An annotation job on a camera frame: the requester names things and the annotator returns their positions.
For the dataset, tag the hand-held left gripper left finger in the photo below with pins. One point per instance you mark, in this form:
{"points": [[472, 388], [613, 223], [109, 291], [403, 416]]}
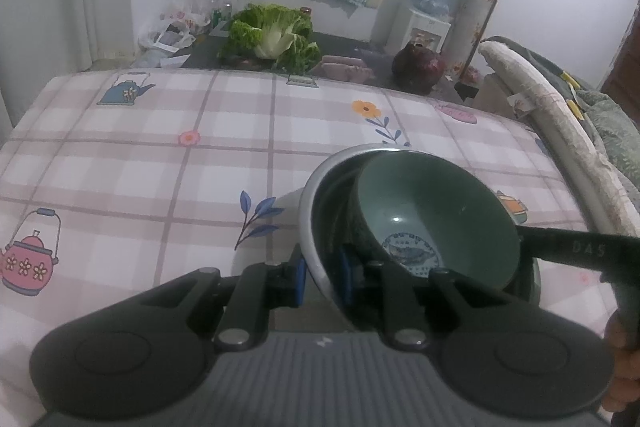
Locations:
{"points": [[299, 277]]}

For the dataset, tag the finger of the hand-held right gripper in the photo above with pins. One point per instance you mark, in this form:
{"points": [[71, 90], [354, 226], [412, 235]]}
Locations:
{"points": [[540, 243]]}

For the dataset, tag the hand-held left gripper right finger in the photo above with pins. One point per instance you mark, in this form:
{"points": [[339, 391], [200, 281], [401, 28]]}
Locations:
{"points": [[345, 277]]}

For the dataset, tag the small steel bowl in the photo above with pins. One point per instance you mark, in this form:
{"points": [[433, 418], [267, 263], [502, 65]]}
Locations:
{"points": [[320, 217]]}

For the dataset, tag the green ceramic bowl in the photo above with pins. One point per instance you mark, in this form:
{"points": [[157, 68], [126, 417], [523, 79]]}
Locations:
{"points": [[425, 207]]}

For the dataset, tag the person's right hand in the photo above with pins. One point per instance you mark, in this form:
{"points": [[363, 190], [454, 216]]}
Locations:
{"points": [[622, 392]]}

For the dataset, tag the green patterned quilt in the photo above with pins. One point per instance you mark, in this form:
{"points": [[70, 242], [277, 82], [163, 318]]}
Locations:
{"points": [[615, 132]]}

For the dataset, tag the rolled white mat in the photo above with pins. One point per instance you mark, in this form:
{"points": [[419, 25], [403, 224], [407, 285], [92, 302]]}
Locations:
{"points": [[555, 117]]}

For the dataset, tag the grey blanket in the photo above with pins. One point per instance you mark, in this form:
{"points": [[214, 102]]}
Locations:
{"points": [[540, 62]]}

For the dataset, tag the checked printed tablecloth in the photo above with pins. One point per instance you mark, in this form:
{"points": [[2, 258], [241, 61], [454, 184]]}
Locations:
{"points": [[150, 167]]}

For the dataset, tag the brown wooden door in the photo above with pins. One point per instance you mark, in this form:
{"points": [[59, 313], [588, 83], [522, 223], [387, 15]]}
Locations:
{"points": [[625, 62]]}

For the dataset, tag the pink packet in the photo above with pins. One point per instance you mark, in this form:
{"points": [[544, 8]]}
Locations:
{"points": [[345, 69]]}

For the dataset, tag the dark side table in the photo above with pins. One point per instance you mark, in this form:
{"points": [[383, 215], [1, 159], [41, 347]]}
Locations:
{"points": [[340, 44]]}

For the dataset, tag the printed paper roll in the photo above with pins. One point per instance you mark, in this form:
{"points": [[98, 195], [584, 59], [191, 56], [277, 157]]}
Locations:
{"points": [[475, 17]]}

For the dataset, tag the white water dispenser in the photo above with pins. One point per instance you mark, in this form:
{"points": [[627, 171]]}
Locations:
{"points": [[425, 32]]}

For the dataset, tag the napa cabbage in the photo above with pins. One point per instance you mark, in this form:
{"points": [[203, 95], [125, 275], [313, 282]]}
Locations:
{"points": [[270, 34]]}

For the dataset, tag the brown lidded jar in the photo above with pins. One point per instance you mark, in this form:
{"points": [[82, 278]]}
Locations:
{"points": [[305, 12]]}

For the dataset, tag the green can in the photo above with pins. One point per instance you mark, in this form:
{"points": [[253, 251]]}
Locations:
{"points": [[216, 18]]}

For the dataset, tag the plastic bag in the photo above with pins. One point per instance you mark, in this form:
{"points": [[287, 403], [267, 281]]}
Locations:
{"points": [[170, 34]]}

